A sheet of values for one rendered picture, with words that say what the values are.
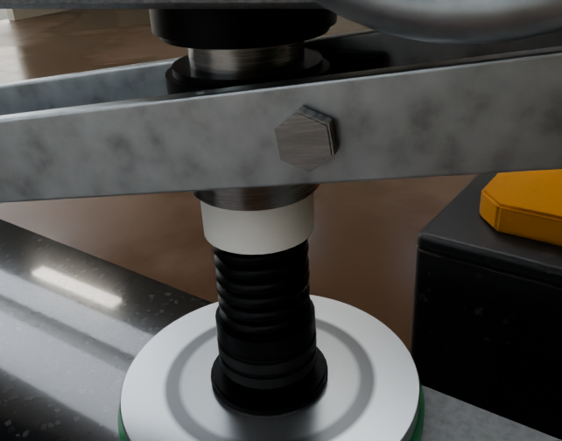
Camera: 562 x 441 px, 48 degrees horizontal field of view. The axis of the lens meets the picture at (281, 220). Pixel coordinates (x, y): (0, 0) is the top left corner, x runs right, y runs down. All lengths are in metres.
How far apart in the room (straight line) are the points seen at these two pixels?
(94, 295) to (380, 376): 0.31
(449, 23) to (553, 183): 0.77
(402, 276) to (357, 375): 1.68
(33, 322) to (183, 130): 0.35
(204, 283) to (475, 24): 2.00
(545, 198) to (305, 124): 0.63
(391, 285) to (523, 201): 1.27
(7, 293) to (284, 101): 0.45
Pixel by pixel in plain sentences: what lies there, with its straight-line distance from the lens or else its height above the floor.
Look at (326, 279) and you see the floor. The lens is 2.11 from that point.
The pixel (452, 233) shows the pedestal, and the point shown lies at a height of 0.74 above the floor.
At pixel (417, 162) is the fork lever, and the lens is 0.29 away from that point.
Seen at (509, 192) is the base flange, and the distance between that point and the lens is 0.88.
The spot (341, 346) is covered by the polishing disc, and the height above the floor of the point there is 0.84.
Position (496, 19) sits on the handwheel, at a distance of 0.17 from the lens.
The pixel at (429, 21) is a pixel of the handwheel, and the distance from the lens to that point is 0.17.
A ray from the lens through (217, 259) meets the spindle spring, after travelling 0.40.
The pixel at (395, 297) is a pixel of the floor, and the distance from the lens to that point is 2.03.
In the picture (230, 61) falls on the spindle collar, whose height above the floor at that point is 1.07.
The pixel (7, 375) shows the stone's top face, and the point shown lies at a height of 0.80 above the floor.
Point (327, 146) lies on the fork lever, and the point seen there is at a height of 1.04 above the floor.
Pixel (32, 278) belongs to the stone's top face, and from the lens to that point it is 0.70.
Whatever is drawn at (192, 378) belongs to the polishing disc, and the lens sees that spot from 0.47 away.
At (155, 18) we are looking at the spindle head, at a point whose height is 1.09.
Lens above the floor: 1.14
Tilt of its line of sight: 27 degrees down
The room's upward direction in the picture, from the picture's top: 3 degrees counter-clockwise
